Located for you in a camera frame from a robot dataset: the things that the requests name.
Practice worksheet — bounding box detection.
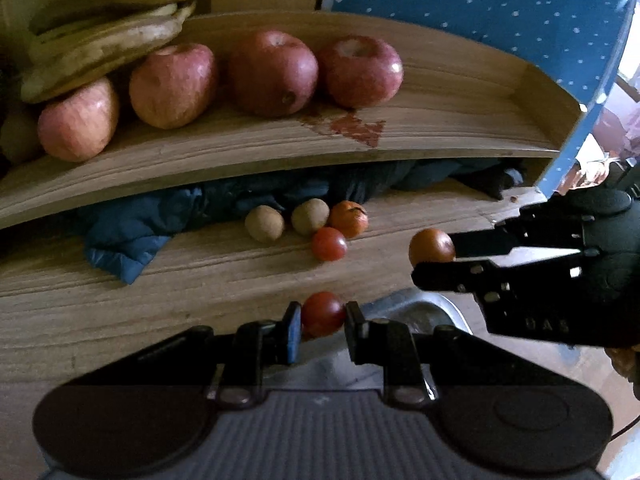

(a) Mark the small orange tangerine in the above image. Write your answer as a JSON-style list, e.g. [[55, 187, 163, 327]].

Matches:
[[328, 200, 369, 239]]

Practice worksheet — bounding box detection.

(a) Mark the red cherry tomato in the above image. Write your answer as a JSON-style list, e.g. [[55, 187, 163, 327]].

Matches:
[[408, 228, 457, 267], [300, 291, 347, 338], [311, 227, 349, 262]]

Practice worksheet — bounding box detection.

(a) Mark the dark blue cloth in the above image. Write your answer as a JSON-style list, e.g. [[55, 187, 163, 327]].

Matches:
[[75, 157, 526, 286]]

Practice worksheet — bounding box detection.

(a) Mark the curved wooden shelf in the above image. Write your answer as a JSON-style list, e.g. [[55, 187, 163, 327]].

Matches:
[[0, 10, 583, 231]]

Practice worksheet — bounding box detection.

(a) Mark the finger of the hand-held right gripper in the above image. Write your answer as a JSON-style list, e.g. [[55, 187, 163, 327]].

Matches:
[[447, 200, 587, 259], [411, 250, 581, 295]]

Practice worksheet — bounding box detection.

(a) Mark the bunch of ripe bananas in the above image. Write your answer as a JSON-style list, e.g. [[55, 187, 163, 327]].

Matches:
[[20, 0, 203, 104]]

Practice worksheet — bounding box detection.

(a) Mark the red apple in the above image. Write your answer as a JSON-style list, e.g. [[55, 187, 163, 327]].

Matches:
[[317, 35, 405, 109], [227, 30, 319, 118], [129, 43, 218, 130], [37, 77, 121, 163]]

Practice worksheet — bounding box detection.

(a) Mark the metal tray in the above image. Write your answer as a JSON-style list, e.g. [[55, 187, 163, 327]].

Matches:
[[295, 287, 473, 391]]

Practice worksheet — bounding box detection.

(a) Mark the blue white-dotted board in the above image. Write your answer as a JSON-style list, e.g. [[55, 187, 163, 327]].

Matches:
[[320, 0, 638, 196]]

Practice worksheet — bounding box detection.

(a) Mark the brown kiwi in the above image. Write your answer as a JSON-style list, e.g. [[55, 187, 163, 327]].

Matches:
[[0, 105, 43, 166]]

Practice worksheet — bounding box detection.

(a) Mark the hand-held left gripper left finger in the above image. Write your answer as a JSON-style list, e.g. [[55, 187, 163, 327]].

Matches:
[[70, 301, 303, 409]]

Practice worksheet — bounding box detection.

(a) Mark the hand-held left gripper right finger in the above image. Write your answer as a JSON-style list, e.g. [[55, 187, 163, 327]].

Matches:
[[345, 301, 576, 408]]

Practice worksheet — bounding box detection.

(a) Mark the small brown round fruit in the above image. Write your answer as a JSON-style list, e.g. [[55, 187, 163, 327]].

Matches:
[[244, 205, 286, 243], [291, 198, 331, 237]]

